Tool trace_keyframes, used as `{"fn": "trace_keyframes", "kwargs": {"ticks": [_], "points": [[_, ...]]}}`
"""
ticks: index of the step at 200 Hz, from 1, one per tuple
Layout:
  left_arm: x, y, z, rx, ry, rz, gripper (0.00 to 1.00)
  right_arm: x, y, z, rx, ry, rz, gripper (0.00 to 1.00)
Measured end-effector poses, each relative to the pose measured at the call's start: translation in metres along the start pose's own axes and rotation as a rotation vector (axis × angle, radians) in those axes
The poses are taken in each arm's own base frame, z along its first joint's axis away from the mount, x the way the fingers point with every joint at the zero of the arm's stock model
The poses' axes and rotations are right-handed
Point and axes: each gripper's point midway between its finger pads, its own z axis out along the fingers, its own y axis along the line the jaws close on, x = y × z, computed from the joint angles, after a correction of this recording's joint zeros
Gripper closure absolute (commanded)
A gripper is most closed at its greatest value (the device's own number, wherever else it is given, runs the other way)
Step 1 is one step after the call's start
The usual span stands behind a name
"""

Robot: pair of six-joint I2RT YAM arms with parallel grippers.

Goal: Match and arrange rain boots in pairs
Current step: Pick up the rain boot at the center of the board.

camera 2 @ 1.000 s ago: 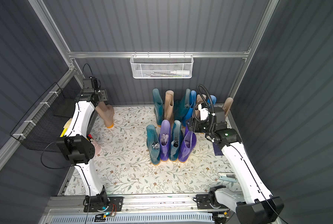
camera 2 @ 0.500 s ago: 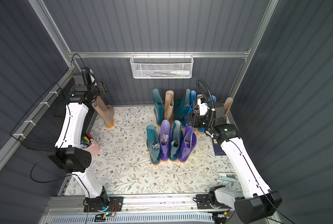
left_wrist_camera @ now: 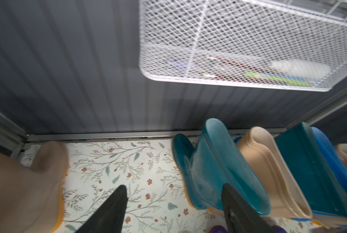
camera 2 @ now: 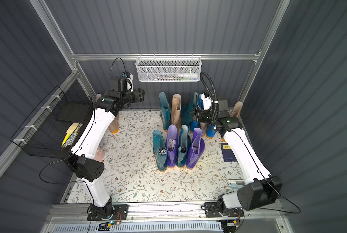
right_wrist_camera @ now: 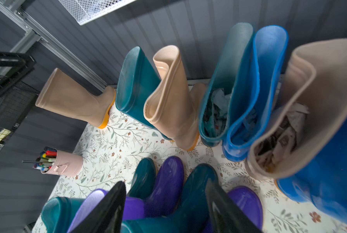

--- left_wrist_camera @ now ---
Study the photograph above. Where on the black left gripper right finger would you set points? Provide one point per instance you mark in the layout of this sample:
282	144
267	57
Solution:
240	216

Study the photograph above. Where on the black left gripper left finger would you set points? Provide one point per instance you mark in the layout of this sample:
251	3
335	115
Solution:
109	217

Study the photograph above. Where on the dark teal boot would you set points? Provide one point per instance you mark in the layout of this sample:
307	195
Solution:
311	171
213	162

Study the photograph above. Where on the blue rain boot left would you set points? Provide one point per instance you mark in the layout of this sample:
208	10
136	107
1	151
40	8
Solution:
331	156

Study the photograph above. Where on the purple front boot left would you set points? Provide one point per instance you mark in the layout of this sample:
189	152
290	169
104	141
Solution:
218	229

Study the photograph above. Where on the purple boot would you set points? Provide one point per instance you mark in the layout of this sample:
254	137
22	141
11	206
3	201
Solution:
218	229
278	229

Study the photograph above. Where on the purple front boot right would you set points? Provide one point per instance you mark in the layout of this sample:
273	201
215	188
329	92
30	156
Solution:
278	229

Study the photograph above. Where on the white bottle in basket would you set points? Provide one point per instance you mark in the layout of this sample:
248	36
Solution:
301	68

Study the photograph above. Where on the white wire mesh basket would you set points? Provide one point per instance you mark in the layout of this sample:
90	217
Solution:
231	43

